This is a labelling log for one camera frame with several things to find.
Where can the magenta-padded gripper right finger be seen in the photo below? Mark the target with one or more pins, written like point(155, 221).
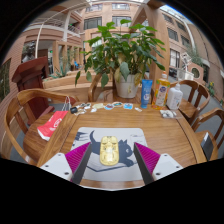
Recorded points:
point(166, 165)

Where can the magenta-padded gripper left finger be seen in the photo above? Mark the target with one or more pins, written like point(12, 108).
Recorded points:
point(55, 165)

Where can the yellow computer mouse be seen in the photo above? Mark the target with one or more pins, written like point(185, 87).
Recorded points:
point(109, 151)

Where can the grey cat print mouse pad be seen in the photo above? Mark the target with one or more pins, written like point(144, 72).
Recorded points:
point(133, 135)

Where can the red paper bag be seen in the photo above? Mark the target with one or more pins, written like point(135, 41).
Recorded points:
point(50, 126)

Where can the black flat device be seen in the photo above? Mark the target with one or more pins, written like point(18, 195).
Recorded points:
point(206, 145)

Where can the small white item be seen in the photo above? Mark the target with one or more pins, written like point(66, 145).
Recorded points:
point(167, 114)

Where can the small black round item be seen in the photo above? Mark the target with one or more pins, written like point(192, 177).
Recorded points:
point(73, 110)

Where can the wooden armchair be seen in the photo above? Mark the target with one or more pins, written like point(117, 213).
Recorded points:
point(196, 93)
point(213, 115)
point(11, 116)
point(93, 86)

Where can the white pump bottle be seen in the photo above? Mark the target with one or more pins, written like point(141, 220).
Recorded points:
point(174, 98)

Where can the small blue sticker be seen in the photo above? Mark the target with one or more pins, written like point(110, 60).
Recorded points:
point(128, 106)

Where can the yellow liquid bottle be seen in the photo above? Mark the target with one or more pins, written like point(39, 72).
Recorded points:
point(161, 93)

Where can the pale yellow card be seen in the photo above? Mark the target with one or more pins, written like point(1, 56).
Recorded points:
point(98, 106)

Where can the blue tube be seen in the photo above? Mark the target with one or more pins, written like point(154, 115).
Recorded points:
point(146, 93)

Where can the yellow-flowered potted plant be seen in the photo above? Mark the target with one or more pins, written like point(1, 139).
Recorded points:
point(212, 89)

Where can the green agave plant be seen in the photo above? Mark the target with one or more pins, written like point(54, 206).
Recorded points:
point(61, 72)

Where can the white figure statue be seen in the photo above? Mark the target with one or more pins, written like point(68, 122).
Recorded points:
point(186, 61)

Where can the dark bust statue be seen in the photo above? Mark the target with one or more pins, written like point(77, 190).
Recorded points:
point(29, 52)

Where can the large green potted plant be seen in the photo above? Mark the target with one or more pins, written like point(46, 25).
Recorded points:
point(123, 46)

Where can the dark red wooden pedestal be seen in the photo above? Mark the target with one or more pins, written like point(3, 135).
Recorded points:
point(30, 76)

